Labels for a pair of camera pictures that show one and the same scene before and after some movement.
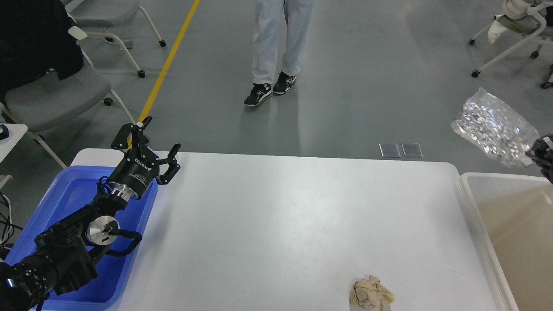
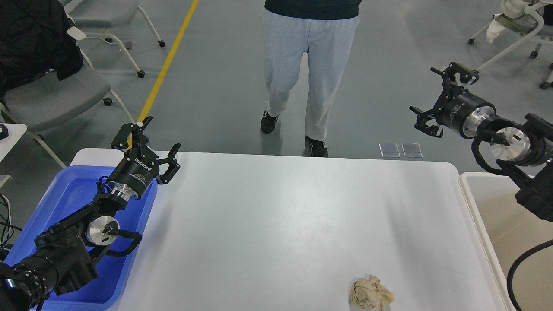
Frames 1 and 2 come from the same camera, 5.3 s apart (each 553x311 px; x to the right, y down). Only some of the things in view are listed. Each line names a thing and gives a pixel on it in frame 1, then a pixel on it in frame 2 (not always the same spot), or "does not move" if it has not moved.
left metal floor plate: x=389 y=150 does not move
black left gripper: x=138 y=169 does not move
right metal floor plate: x=412 y=150 does not move
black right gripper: x=544 y=159 to x=457 y=108
